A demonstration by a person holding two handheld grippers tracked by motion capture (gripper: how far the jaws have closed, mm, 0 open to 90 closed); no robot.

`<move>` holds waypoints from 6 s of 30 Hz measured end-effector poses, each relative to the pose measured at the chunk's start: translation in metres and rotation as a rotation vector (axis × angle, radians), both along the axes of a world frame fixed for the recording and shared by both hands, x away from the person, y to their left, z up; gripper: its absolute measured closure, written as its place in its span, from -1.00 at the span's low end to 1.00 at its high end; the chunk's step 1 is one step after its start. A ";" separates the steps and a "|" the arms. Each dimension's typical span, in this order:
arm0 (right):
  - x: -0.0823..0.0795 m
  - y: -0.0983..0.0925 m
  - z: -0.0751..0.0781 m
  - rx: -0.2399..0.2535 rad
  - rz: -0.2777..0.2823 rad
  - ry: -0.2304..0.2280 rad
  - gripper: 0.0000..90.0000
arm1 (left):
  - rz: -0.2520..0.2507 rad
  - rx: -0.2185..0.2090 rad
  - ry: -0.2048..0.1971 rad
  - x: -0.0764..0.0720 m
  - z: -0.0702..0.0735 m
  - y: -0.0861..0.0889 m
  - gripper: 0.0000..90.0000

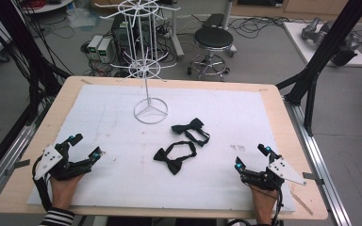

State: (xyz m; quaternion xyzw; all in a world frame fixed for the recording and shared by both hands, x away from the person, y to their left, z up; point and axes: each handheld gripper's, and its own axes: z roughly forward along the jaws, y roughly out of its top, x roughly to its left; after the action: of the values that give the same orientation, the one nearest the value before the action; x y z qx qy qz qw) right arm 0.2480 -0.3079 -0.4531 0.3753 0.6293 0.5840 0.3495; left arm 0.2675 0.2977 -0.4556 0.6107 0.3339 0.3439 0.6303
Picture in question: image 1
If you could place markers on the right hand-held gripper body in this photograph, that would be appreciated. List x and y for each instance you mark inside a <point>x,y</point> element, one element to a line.
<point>283,169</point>

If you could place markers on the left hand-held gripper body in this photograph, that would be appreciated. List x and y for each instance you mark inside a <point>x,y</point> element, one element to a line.
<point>48,158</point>

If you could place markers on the black bow tie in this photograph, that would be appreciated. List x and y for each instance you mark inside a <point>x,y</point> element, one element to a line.
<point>172,164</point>
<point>188,125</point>

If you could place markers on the person's left hand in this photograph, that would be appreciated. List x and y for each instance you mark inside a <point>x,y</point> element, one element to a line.
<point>62,191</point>

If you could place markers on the person's right hand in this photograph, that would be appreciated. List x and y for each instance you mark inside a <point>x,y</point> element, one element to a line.
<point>264,204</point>

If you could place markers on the thin wooden stick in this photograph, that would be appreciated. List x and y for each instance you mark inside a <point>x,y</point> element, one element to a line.
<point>301,202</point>

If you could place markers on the white foam mat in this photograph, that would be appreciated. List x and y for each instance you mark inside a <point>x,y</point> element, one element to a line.
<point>201,179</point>

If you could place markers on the grey power supply unit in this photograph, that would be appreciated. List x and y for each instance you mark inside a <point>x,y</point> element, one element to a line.
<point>93,45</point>
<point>105,50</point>

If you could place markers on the black computer tower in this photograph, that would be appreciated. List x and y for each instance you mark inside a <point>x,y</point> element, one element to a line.
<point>119,34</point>

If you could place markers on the white floor board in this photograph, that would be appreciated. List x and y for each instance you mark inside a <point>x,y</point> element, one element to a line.
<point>298,40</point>

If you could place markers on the white plastic bag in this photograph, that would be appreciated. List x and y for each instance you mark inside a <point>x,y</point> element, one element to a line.
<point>81,19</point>

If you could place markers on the black round stool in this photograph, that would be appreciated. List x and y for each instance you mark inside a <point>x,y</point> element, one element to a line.
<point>213,37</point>

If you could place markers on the round white table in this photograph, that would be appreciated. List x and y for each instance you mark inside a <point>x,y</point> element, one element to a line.
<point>50,7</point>

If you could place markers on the black flat device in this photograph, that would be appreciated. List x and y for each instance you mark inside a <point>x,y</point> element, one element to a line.
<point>213,20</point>

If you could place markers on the grey metal stand leg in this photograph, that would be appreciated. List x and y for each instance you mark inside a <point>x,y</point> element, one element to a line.
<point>173,31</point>

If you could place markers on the wooden cabinet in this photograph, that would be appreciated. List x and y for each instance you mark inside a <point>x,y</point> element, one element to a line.
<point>311,6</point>

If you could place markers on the grey metal bracket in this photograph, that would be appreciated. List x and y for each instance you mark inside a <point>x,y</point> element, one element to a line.
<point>20,164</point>
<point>312,177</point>

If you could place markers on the aluminium rail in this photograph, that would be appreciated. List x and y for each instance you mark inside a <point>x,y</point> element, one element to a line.
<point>320,175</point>
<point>9,163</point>

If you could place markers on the black metal frame post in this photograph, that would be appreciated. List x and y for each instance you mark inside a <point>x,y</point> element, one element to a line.
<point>326,47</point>

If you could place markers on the grey metal post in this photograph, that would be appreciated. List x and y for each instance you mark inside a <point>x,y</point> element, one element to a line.
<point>227,12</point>

